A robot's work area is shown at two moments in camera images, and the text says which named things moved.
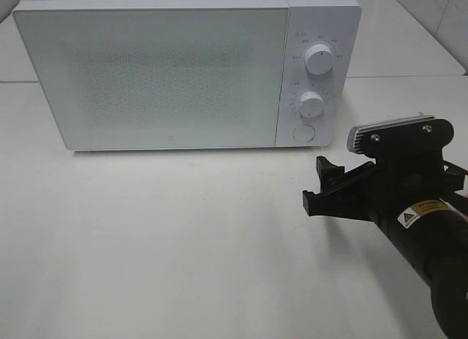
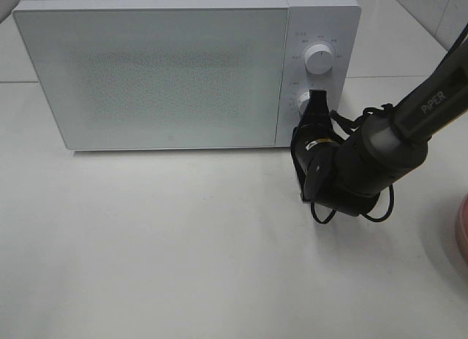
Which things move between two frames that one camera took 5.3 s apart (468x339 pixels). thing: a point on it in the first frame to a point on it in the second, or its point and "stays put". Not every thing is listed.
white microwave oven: (192, 69) stays put
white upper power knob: (319, 59) stays put
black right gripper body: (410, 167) to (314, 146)
